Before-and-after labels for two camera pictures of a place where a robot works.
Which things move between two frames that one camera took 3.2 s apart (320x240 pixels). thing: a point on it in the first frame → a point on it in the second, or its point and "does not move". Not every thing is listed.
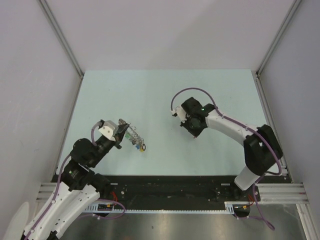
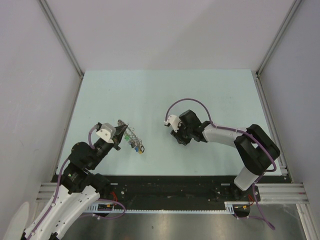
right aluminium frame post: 257,79 does not move
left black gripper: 119,135 does not move
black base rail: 181,189 does not move
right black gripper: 194,133 → 177,135
